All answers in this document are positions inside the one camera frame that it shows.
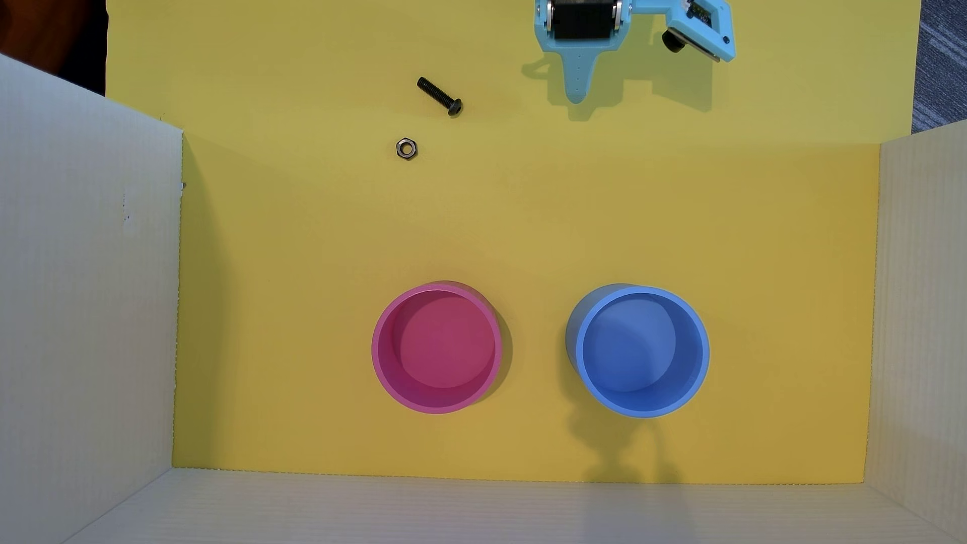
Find white corrugated cardboard enclosure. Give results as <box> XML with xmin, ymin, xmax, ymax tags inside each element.
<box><xmin>0</xmin><ymin>53</ymin><xmax>967</xmax><ymax>544</ymax></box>

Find light blue camera mount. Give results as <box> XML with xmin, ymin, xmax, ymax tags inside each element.
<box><xmin>630</xmin><ymin>0</ymin><xmax>737</xmax><ymax>63</ymax></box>

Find blue round cup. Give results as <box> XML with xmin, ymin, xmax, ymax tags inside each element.
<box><xmin>566</xmin><ymin>284</ymin><xmax>711</xmax><ymax>419</ymax></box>

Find yellow paper mat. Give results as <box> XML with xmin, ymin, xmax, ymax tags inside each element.
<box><xmin>105</xmin><ymin>0</ymin><xmax>923</xmax><ymax>485</ymax></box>

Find pink round cup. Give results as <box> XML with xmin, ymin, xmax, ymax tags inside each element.
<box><xmin>370</xmin><ymin>282</ymin><xmax>504</xmax><ymax>415</ymax></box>

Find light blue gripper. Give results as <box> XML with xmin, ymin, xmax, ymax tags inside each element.
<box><xmin>534</xmin><ymin>0</ymin><xmax>633</xmax><ymax>105</ymax></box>

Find black bolt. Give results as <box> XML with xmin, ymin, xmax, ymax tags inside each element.
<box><xmin>416</xmin><ymin>76</ymin><xmax>464</xmax><ymax>118</ymax></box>

